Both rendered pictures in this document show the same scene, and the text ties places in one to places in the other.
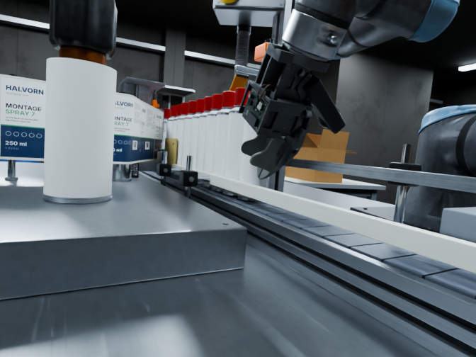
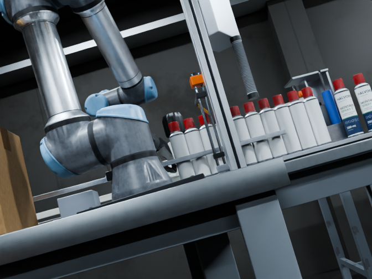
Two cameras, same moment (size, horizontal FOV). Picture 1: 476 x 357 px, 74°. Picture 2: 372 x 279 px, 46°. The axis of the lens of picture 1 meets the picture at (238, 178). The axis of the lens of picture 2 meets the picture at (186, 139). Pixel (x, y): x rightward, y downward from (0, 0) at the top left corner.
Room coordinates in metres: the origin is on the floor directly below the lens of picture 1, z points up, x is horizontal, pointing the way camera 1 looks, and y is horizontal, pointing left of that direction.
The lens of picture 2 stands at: (1.19, -1.32, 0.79)
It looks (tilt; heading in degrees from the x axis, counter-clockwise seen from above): 9 degrees up; 114
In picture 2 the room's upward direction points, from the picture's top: 16 degrees counter-clockwise
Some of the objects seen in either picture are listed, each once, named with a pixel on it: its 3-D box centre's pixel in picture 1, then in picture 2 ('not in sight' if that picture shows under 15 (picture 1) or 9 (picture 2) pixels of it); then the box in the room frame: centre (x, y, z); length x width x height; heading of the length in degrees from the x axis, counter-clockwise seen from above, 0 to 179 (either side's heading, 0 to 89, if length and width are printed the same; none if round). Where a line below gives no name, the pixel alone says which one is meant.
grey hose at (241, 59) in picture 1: (241, 68); (244, 67); (0.85, 0.02, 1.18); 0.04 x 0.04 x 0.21
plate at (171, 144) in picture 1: (168, 154); not in sight; (0.90, 0.20, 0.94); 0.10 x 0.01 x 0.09; 29
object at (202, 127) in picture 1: (208, 141); (241, 135); (0.76, 0.08, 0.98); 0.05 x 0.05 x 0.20
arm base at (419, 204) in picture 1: (442, 200); (138, 177); (0.63, -0.42, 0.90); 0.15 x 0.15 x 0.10
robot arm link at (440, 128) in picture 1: (455, 142); (123, 133); (0.62, -0.42, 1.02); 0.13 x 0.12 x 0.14; 15
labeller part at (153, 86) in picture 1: (141, 84); (305, 78); (0.98, 0.32, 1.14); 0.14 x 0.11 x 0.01; 29
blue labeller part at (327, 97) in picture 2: not in sight; (332, 113); (1.03, 0.29, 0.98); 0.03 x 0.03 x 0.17
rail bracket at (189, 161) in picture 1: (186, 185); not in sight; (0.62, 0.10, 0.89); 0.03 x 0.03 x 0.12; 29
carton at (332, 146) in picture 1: (315, 155); not in sight; (2.44, -0.58, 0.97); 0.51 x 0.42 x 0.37; 118
